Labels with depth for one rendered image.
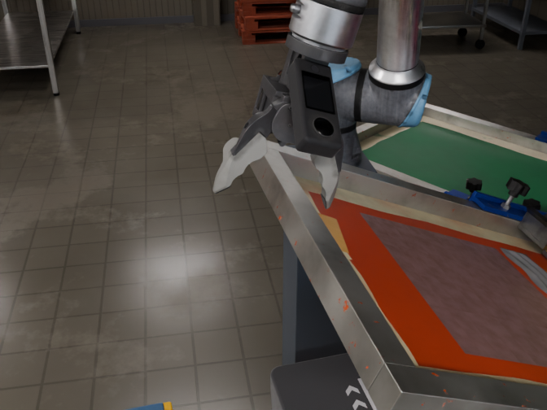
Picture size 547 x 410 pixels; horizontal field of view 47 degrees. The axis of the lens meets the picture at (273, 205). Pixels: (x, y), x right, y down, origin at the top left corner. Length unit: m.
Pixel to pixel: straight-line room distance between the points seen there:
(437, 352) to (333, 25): 0.38
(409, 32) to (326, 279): 0.66
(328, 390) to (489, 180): 1.00
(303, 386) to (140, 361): 1.54
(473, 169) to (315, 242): 1.33
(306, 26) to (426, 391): 0.39
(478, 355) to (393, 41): 0.67
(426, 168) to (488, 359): 1.26
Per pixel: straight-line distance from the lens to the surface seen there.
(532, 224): 1.32
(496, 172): 2.05
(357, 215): 1.02
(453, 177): 1.98
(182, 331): 2.80
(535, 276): 1.18
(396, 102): 1.32
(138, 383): 2.60
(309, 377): 1.24
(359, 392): 1.23
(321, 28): 0.69
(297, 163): 1.05
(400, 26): 1.25
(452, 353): 0.78
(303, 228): 0.80
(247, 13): 6.80
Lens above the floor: 1.84
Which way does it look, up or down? 30 degrees down
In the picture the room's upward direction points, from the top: straight up
